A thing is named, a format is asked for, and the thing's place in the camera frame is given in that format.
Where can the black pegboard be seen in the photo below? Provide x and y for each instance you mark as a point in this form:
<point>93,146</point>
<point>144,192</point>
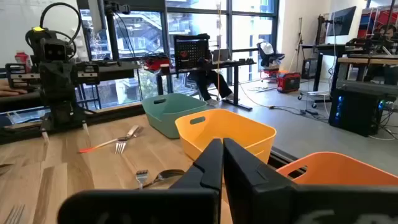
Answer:
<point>189,53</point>

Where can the black monitor desk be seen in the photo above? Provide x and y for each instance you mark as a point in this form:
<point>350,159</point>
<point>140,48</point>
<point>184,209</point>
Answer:
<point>323,48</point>

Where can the red bag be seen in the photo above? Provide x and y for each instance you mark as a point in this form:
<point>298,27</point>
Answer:
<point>157,64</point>

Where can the person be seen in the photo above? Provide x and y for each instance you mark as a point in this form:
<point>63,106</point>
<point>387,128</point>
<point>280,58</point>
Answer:
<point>205,82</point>

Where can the black office chair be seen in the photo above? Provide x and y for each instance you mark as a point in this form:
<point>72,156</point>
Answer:
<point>273,60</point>

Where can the white garment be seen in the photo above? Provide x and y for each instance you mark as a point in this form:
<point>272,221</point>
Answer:
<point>265,47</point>

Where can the green plastic bin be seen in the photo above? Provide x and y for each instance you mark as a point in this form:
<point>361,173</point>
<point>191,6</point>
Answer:
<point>168,121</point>

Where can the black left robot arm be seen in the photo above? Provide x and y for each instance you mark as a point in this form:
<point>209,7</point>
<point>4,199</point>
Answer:
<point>62,118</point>

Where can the white wheeled rack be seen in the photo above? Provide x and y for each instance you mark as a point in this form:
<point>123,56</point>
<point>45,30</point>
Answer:
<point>312,95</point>

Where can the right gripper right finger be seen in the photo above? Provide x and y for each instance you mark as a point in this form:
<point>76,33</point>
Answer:
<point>248,193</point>

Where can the black window frame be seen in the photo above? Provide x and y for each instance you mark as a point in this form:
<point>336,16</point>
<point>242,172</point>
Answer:
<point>228,31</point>

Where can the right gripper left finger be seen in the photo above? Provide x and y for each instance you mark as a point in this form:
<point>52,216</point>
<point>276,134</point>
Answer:
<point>208,168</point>

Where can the black fork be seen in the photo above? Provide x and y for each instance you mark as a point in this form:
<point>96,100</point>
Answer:
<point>168,174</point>

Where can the black standing desk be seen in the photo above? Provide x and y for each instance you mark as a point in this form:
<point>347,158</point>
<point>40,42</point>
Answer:
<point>236,90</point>

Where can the grey laptop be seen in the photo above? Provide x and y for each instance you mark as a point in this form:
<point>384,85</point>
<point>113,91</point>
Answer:
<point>220,56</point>

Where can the orange plastic bin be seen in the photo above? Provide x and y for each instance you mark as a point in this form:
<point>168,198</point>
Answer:
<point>342,168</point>

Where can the red metal rack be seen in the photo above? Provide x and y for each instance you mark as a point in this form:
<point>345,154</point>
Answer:
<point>377,18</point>

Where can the red white container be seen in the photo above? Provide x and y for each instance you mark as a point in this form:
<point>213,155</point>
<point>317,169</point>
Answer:
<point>23,59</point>

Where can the black computer monitor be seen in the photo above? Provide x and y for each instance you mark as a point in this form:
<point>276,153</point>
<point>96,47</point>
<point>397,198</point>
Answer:
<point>340,21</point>

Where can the computer tower blue lights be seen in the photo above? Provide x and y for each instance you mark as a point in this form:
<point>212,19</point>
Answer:
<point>354,112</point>

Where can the yellow plastic bin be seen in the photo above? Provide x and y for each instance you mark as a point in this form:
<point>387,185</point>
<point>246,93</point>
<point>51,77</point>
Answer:
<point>202,137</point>

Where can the thin tripod stand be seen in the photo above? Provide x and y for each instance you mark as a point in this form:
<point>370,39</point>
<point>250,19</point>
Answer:
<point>300,43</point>

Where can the red power station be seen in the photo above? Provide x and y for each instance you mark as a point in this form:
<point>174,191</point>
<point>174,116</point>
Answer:
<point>288,82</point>

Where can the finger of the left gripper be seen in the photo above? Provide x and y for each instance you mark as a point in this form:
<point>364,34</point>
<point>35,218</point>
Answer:
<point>65,79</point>
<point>49,79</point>

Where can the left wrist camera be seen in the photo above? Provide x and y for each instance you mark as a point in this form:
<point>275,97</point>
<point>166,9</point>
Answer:
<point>54,51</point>

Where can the wooden top desk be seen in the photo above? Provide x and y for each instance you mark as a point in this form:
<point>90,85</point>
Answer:
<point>367,61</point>

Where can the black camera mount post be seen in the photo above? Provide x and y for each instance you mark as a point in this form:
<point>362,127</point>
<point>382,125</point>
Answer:
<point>112,34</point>

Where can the small black computer tower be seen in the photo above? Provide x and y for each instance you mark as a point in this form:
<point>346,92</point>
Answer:
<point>308,68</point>

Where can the person's hand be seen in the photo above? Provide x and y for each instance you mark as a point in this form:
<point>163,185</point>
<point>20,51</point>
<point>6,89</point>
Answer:
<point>12,91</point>

